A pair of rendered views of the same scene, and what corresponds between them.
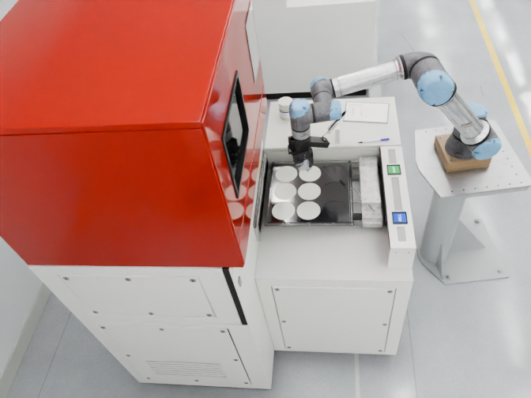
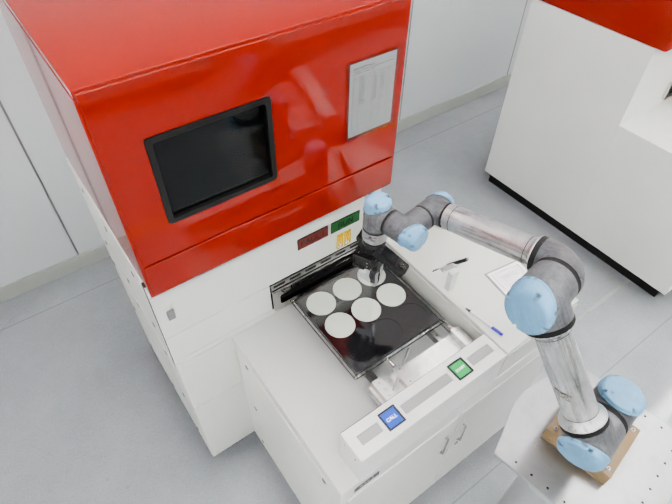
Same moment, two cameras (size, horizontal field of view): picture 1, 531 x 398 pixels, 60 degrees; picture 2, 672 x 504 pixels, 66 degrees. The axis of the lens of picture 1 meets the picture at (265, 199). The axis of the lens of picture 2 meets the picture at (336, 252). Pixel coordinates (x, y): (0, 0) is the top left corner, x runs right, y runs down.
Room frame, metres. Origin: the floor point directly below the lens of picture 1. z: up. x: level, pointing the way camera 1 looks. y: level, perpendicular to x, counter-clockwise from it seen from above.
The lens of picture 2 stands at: (0.47, -0.79, 2.30)
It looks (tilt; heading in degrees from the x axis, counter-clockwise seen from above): 47 degrees down; 40
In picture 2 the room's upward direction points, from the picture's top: 1 degrees clockwise
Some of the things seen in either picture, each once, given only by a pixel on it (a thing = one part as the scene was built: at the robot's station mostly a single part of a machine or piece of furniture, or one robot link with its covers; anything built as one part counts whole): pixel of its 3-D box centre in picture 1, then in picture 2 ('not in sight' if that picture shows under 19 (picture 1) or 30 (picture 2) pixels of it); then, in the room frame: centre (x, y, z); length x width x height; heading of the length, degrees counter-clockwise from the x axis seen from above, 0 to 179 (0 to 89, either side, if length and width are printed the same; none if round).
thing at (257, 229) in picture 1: (261, 195); (326, 273); (1.37, 0.01, 0.89); 0.44 x 0.02 x 0.10; 167
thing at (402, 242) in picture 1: (395, 203); (424, 403); (1.19, -0.53, 0.89); 0.55 x 0.09 x 0.14; 167
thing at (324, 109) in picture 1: (325, 108); (408, 228); (1.37, -0.29, 1.31); 0.11 x 0.11 x 0.08; 86
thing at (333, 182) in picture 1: (309, 191); (366, 309); (1.34, -0.20, 0.90); 0.34 x 0.34 x 0.01; 77
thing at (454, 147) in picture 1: (464, 140); not in sight; (1.44, -0.93, 0.93); 0.15 x 0.15 x 0.10
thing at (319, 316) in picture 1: (334, 240); (391, 391); (1.39, -0.32, 0.41); 0.97 x 0.64 x 0.82; 167
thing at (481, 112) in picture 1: (470, 121); (613, 404); (1.43, -0.94, 1.04); 0.13 x 0.12 x 0.14; 176
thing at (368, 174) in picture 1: (370, 192); (422, 369); (1.29, -0.46, 0.87); 0.36 x 0.08 x 0.03; 167
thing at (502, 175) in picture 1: (461, 166); (582, 452); (1.44, -0.96, 0.75); 0.45 x 0.44 x 0.13; 86
